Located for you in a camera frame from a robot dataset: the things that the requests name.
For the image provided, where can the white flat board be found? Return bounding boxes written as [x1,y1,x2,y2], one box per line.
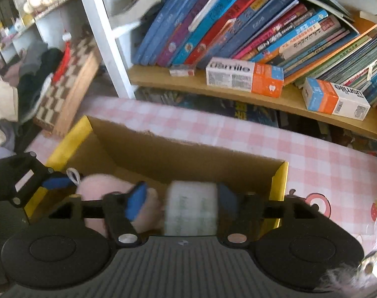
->
[109,0,208,30]

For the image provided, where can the cardboard box with yellow flaps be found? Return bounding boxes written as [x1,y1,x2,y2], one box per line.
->
[24,115,290,238]

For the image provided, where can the row of leaning books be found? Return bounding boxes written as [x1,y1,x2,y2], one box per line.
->
[132,0,377,106]

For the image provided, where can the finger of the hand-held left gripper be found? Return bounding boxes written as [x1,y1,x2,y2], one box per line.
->
[0,151,80,208]

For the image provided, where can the pile of clothes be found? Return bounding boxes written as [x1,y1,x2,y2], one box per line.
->
[0,40,65,156]

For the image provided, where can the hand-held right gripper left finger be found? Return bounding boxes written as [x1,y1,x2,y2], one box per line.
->
[48,182,149,250]

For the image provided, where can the white bookshelf with wooden boards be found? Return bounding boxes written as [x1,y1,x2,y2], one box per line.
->
[73,0,377,143]

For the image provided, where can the pink plush toy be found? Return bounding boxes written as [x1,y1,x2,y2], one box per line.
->
[66,168,166,239]

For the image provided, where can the pink checkered tablecloth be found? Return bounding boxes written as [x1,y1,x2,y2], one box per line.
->
[30,96,377,249]

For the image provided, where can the small white orange toothpaste box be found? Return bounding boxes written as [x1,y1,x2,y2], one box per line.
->
[302,77,372,121]

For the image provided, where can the wooden folding chessboard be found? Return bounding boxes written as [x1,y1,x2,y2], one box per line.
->
[33,34,102,137]

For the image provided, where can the small red white box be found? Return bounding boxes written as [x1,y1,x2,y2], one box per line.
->
[169,65,197,77]

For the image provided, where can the large white orange toothpaste box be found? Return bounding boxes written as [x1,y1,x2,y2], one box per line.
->
[206,57,284,98]

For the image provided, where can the fluffy pale keychain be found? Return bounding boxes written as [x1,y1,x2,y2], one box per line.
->
[319,248,377,298]

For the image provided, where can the white packing tape roll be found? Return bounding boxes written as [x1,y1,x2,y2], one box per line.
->
[164,180,220,237]

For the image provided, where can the red tassel ornament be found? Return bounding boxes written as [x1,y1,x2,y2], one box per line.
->
[52,29,72,84]

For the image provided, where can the pale side shelf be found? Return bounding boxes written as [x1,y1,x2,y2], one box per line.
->
[0,0,80,56]

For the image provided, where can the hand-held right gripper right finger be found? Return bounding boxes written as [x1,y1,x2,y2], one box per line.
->
[217,184,314,245]

